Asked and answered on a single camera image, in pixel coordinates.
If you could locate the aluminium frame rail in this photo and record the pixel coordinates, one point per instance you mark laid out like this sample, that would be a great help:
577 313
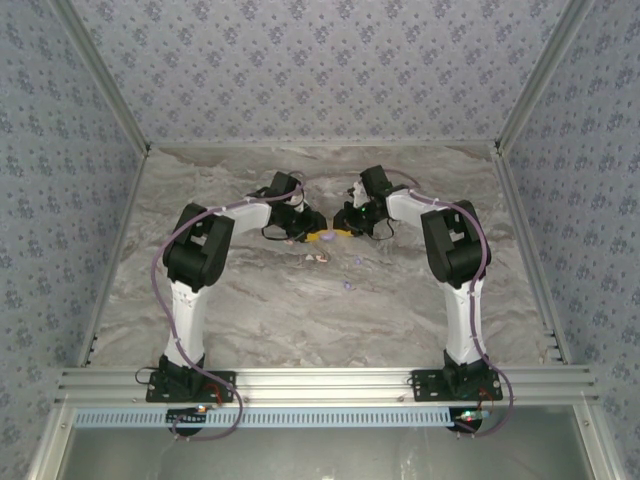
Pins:
52 445
597 445

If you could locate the aluminium left frame post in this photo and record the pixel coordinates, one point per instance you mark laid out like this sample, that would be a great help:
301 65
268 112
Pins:
105 75

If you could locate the aluminium right table rail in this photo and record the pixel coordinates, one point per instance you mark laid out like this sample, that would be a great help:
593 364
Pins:
516 210

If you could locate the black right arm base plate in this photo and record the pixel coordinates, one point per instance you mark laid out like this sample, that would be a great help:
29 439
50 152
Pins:
425 390

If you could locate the left circuit board with LEDs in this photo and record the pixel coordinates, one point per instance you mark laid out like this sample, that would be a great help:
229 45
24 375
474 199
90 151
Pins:
187 416

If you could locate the aluminium rear table rail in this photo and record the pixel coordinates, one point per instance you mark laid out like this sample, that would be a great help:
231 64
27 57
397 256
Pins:
320 144

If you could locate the grey metal panel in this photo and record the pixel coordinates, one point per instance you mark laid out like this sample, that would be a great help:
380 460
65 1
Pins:
320 455

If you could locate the aluminium table rail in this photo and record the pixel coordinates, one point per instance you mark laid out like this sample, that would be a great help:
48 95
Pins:
320 144
516 210
129 210

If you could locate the aluminium left lower frame rail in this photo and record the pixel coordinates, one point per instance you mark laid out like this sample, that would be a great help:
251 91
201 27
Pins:
52 445

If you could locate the aluminium right lower frame rail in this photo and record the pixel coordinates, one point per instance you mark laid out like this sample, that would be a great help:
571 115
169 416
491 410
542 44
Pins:
597 445

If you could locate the purple earbud charging case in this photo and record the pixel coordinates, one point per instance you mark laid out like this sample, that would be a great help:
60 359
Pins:
328 236

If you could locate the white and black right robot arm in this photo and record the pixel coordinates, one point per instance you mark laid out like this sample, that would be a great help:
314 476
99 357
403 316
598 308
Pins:
462 325

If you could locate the right circuit board with LEDs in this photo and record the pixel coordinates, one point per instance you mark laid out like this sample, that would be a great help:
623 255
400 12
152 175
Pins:
470 417

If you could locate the aluminium frame post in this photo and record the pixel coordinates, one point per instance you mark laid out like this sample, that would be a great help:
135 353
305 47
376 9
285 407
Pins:
105 75
540 75

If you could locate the aluminium right frame post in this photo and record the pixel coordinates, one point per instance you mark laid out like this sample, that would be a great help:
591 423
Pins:
540 75

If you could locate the circuit board with leds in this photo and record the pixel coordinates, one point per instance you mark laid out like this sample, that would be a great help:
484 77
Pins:
470 417
187 416

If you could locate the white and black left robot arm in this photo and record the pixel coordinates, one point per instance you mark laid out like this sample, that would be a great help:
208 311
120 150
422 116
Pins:
186 320

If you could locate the aluminium left table rail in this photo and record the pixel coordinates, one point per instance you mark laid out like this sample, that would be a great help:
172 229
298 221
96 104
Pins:
129 210

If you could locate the aluminium mounting rail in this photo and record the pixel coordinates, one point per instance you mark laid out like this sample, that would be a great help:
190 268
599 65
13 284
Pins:
320 385

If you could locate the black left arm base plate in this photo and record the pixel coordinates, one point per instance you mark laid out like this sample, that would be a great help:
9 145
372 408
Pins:
227 377

